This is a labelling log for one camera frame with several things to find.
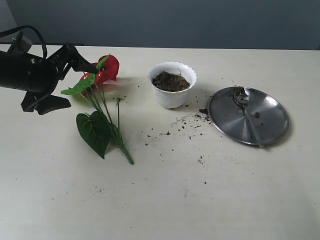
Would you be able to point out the red artificial flower with leaves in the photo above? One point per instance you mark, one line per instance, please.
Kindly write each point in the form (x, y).
(97, 129)

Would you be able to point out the loose green stem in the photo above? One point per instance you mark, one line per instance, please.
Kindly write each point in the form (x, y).
(118, 100)

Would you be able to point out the round steel plate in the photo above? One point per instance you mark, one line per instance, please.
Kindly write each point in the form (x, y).
(268, 116)

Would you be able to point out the steel spoon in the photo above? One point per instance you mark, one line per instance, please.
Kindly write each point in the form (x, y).
(242, 99)

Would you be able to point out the white plastic flower pot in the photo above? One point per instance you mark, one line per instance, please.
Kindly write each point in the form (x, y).
(169, 99)

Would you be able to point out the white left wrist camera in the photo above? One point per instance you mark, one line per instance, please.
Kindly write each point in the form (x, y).
(20, 44)

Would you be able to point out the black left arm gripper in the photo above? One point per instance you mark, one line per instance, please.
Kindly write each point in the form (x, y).
(39, 76)

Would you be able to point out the dark brown potting soil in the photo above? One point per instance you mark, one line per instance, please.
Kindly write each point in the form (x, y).
(170, 82)

